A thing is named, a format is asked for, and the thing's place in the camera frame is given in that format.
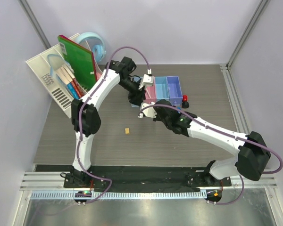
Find four colour drawer organizer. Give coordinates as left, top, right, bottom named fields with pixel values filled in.
left=144, top=76, right=183, bottom=106

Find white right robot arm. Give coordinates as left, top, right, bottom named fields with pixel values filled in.
left=153, top=100, right=271, bottom=186

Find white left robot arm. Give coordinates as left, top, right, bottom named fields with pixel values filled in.
left=60, top=57, right=145, bottom=188

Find red black stamp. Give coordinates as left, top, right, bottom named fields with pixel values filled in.
left=182, top=95, right=190, bottom=109

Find pink box in rack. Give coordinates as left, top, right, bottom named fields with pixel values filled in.
left=96, top=72, right=102, bottom=80

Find light blue headphones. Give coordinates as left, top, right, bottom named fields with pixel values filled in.
left=75, top=32, right=106, bottom=63

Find blue and red books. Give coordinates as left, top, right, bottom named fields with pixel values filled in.
left=66, top=79, right=83, bottom=99

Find green folder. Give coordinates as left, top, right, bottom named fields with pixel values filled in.
left=58, top=35, right=97, bottom=90

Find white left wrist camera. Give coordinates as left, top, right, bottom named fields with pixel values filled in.
left=139, top=69, right=154, bottom=90

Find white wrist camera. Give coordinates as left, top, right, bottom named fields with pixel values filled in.
left=138, top=102, right=157, bottom=119
left=139, top=69, right=154, bottom=90

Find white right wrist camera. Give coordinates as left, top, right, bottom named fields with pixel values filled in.
left=138, top=102, right=157, bottom=119

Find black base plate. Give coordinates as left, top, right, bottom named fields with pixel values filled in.
left=60, top=166, right=232, bottom=193

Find white slotted cable duct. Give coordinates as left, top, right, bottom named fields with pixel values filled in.
left=31, top=190, right=207, bottom=200

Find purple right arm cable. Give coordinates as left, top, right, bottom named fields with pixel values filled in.
left=140, top=104, right=283, bottom=205

